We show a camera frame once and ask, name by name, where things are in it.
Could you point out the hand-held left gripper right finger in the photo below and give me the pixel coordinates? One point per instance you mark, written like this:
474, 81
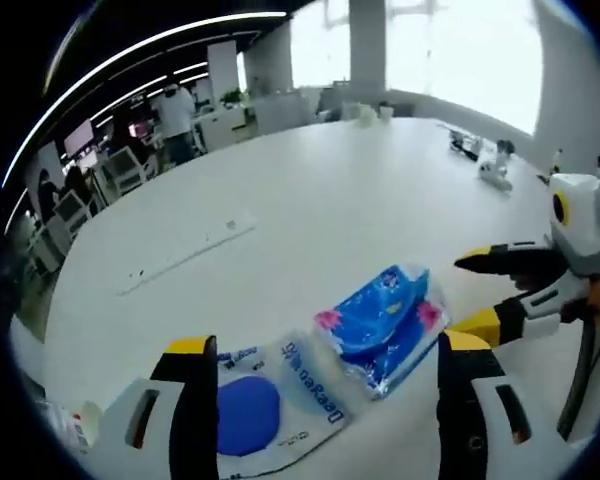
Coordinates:
465, 400

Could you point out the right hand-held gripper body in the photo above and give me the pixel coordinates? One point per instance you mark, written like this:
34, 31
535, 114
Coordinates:
587, 225

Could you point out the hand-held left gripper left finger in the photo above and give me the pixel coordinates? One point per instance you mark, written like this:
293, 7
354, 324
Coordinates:
190, 400

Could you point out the blue tissue pack item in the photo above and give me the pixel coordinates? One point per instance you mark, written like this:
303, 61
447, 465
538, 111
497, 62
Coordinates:
380, 325

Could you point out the white power strip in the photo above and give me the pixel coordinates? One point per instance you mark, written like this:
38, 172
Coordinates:
495, 172

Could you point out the small white black device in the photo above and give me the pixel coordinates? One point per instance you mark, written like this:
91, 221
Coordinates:
465, 146

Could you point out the small pale boxes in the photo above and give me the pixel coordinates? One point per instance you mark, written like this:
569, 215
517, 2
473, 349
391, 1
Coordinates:
367, 114

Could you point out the white round table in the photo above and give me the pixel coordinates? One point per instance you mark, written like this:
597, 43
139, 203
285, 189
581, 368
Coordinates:
305, 200

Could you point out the white office chair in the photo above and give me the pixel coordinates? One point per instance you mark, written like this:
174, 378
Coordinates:
127, 169
72, 212

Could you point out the white low cabinet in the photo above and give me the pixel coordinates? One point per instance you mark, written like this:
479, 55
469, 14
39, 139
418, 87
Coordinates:
222, 127

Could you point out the green potted plant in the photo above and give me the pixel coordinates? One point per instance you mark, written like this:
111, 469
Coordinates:
235, 96

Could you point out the ceiling light strip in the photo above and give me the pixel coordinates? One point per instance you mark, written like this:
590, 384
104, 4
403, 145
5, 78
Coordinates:
105, 65

